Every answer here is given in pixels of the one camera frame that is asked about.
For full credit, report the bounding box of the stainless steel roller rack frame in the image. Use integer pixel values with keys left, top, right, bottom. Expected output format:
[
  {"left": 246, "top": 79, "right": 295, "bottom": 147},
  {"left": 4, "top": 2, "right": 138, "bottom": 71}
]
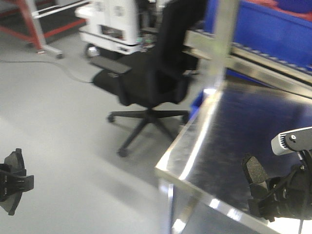
[{"left": 184, "top": 0, "right": 312, "bottom": 98}]

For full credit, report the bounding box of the grey brake pad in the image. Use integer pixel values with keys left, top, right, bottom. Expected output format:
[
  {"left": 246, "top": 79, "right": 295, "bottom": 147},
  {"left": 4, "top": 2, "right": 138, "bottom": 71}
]
[
  {"left": 0, "top": 148, "right": 26, "bottom": 216},
  {"left": 241, "top": 153, "right": 271, "bottom": 215}
]

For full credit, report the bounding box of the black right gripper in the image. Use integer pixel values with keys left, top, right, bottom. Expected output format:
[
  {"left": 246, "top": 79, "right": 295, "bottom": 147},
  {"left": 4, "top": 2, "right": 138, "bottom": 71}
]
[{"left": 261, "top": 164, "right": 312, "bottom": 222}]

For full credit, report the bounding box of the black office chair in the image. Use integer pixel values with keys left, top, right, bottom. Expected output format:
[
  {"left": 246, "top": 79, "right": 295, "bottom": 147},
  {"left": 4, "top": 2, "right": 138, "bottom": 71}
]
[{"left": 92, "top": 0, "right": 207, "bottom": 157}]

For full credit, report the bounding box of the black floor cable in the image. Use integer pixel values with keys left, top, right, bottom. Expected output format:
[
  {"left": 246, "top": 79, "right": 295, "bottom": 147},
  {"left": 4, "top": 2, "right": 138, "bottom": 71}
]
[{"left": 0, "top": 58, "right": 95, "bottom": 85}]

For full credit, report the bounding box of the left blue plastic crate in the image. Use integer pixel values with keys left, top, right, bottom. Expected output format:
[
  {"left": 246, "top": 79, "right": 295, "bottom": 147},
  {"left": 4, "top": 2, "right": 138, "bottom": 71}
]
[{"left": 202, "top": 0, "right": 312, "bottom": 66}]

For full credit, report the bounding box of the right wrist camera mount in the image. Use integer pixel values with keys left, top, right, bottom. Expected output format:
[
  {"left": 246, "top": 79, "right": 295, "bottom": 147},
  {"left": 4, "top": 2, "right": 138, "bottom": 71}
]
[{"left": 271, "top": 126, "right": 312, "bottom": 166}]

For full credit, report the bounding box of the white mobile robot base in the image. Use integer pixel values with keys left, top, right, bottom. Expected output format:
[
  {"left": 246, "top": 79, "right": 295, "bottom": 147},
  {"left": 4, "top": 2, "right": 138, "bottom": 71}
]
[{"left": 75, "top": 0, "right": 156, "bottom": 59}]

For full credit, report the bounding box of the blue bin under table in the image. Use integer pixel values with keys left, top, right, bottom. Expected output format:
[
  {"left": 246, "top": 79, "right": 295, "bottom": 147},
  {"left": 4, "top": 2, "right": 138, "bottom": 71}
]
[{"left": 189, "top": 90, "right": 204, "bottom": 119}]

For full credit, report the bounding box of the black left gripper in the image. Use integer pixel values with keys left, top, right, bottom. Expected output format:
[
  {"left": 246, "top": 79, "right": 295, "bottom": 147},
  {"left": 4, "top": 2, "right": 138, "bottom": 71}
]
[{"left": 0, "top": 164, "right": 35, "bottom": 202}]

